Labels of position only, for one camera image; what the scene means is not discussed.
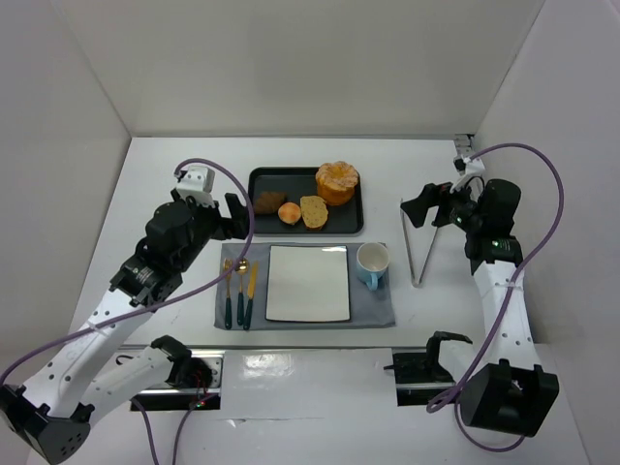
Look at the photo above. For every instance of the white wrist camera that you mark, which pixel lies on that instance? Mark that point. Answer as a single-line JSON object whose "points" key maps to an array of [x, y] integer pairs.
{"points": [[467, 168], [196, 182]]}

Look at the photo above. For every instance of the gold fork green handle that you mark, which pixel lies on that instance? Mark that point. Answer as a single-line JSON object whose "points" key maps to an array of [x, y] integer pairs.
{"points": [[228, 318]]}

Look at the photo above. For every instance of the light blue mug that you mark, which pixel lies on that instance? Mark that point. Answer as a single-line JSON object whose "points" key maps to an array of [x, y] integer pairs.
{"points": [[372, 261]]}

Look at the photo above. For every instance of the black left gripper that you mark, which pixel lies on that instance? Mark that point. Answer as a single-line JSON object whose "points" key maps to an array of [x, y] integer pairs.
{"points": [[223, 223]]}

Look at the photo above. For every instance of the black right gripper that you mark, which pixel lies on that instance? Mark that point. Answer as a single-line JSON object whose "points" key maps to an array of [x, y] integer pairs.
{"points": [[444, 208]]}

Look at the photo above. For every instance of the white square plate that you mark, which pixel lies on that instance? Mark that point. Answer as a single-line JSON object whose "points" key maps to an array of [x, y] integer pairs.
{"points": [[308, 284]]}

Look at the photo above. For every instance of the seeded bread slice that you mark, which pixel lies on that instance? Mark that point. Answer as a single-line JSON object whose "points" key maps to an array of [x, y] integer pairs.
{"points": [[314, 212]]}

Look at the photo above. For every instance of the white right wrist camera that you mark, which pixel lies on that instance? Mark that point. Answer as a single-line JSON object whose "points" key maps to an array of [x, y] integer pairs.
{"points": [[467, 168]]}

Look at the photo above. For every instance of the gold spoon green handle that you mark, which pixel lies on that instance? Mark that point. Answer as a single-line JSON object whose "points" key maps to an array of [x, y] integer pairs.
{"points": [[241, 270]]}

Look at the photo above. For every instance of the gold knife green handle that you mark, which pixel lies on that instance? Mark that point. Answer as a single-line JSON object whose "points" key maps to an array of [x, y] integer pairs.
{"points": [[250, 293]]}

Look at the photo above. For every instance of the metal kitchen tongs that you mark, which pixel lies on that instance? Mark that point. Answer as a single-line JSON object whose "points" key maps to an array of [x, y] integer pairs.
{"points": [[419, 245]]}

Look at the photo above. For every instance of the large orange bundt bread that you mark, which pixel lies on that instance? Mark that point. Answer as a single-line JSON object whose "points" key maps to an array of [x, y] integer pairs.
{"points": [[336, 182]]}

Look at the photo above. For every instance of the small round bun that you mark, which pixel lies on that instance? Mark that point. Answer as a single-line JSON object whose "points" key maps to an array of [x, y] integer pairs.
{"points": [[289, 213]]}

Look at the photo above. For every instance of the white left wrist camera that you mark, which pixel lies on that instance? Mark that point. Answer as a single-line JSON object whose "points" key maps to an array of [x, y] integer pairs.
{"points": [[196, 182]]}

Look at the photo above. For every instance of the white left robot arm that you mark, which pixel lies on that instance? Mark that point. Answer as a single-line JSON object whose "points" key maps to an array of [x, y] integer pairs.
{"points": [[54, 411]]}

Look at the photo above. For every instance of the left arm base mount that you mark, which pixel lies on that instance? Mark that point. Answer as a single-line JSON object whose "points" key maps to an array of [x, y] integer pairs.
{"points": [[201, 388]]}

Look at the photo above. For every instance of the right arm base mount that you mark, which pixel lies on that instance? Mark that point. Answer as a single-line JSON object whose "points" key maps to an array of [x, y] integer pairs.
{"points": [[416, 381]]}

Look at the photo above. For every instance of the dark brown bread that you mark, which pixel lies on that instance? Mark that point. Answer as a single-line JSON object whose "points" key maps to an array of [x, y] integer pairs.
{"points": [[269, 202]]}

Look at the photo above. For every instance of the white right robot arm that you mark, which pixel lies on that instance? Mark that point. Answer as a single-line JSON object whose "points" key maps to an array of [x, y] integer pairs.
{"points": [[502, 386]]}

